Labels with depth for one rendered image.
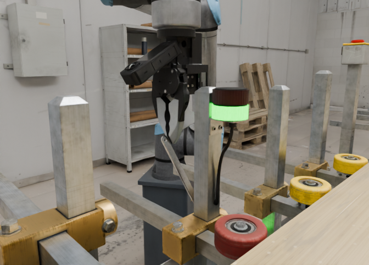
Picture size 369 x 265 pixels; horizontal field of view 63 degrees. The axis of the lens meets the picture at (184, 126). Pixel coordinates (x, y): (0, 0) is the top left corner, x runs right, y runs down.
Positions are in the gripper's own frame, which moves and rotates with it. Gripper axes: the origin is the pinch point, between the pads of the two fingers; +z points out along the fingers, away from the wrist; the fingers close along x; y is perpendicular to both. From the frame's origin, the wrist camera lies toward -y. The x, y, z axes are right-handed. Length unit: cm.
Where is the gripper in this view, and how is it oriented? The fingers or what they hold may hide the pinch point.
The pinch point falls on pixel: (169, 137)
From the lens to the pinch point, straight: 58.6
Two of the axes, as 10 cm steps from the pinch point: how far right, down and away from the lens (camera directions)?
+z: 0.1, 9.8, 2.0
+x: -7.0, -1.4, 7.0
